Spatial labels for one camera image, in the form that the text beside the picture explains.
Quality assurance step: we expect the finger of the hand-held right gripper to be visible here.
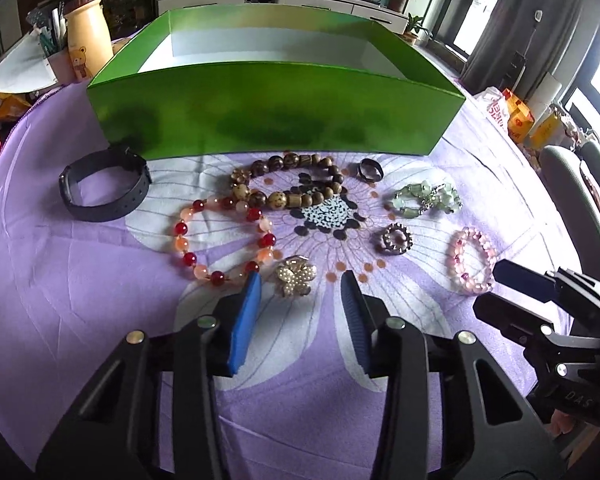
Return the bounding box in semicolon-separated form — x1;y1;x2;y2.
472;292;600;361
492;259;600;317

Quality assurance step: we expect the silver studded ring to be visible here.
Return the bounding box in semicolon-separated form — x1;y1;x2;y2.
377;222;413;256

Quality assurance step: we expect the purple floral tablecloth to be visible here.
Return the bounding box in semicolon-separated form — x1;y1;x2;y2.
0;77;581;471

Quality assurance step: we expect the red and orange bead bracelet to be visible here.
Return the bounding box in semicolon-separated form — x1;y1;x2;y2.
172;197;277;286

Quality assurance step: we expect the white paper sheet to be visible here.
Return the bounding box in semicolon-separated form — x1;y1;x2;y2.
0;30;58;95

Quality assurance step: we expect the brown wooden bead bracelet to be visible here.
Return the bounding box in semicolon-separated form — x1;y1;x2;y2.
230;151;348;211

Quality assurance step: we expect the pink bead bracelet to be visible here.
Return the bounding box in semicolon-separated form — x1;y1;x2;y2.
447;226;496;295

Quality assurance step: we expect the green cardboard box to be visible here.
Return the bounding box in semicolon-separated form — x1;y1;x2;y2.
86;8;466;157

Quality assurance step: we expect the grey chair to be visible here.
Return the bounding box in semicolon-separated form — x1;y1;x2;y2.
537;140;600;311

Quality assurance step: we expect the pink pen holder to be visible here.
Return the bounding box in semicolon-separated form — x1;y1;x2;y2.
27;2;78;86

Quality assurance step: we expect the cluster of green houseplants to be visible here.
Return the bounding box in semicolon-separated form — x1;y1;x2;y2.
102;0;153;41

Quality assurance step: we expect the black wristband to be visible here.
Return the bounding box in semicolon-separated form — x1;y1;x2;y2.
59;149;152;222

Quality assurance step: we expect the pale green stone bracelet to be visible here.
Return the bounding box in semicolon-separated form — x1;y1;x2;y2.
391;180;463;218

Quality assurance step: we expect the white TV cabinet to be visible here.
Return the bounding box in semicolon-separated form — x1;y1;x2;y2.
155;0;411;31

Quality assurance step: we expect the orange snack packet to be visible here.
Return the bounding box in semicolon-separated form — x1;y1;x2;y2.
0;91;33;122

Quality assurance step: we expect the cream bottle with brown lid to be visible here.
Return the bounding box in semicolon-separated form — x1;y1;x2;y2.
62;0;113;81

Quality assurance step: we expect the grey curtain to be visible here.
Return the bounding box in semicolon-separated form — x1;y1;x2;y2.
462;0;598;101

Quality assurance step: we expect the dark metal ring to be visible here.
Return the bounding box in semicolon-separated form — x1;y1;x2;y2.
356;158;385;183

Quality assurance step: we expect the white plastic bag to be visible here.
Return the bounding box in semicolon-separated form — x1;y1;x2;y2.
472;86;512;136

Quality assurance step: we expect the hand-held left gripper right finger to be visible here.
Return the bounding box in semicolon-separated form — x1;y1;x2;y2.
340;270;566;480

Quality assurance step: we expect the small potted plant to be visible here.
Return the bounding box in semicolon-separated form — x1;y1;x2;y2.
400;14;433;46

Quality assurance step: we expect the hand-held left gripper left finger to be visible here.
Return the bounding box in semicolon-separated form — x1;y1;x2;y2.
35;271;264;480

